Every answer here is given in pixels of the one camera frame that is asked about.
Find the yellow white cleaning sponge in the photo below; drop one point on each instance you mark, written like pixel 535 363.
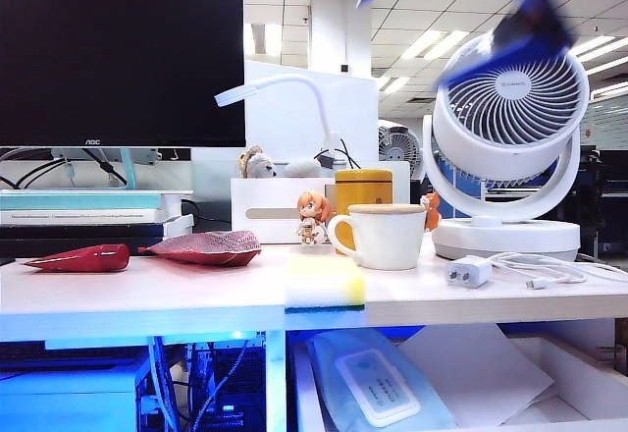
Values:
pixel 324 287

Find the yellow cylindrical canister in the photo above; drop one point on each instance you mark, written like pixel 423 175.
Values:
pixel 363 186

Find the black Corsair mouse pad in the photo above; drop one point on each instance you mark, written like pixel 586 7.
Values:
pixel 6 260

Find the small black wall sensor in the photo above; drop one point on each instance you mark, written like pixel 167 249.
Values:
pixel 347 68

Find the white ceramic mug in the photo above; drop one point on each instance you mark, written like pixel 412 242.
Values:
pixel 387 240

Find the black AOC computer monitor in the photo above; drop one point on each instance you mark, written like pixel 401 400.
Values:
pixel 122 59

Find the computer case under desk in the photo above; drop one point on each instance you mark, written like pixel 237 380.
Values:
pixel 230 388

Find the white USB charger plug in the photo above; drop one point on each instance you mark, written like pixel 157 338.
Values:
pixel 467 272

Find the white partition panel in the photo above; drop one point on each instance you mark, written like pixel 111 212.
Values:
pixel 284 123

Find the round wooden mug lid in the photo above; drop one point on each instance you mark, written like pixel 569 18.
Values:
pixel 387 208

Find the grey background fan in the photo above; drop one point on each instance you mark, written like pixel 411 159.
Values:
pixel 400 146

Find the white desk drawer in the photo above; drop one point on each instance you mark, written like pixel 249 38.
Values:
pixel 579 353

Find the silver teal monitor stand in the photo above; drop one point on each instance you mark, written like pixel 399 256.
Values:
pixel 128 171

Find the blue wet wipes pack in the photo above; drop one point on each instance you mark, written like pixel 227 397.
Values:
pixel 378 383

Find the white desk fan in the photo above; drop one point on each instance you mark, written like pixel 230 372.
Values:
pixel 510 123

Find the red patterned pouch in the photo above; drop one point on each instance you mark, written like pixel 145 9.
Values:
pixel 206 247

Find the small orange fox figurine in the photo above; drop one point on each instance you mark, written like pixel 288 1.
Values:
pixel 432 210

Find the white gooseneck desk lamp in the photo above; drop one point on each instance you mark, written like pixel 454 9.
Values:
pixel 304 80

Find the white storage box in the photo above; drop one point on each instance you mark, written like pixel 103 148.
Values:
pixel 275 196

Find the red chili pepper toy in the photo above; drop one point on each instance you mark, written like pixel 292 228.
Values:
pixel 88 258

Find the teal hardcover book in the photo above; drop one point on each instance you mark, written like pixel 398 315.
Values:
pixel 73 201

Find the black hardcover book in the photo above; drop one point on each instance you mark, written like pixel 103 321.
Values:
pixel 73 247

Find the beige plush toy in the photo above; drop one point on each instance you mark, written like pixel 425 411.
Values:
pixel 257 163

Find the white under-desk cabinet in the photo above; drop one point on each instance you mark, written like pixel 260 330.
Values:
pixel 64 397

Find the white hardcover book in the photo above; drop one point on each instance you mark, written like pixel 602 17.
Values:
pixel 73 216

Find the orange-haired anime figurine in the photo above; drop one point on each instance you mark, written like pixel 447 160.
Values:
pixel 309 206

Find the grey plush toy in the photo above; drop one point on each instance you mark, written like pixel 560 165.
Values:
pixel 301 169

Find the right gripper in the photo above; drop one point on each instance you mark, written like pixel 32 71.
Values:
pixel 532 19

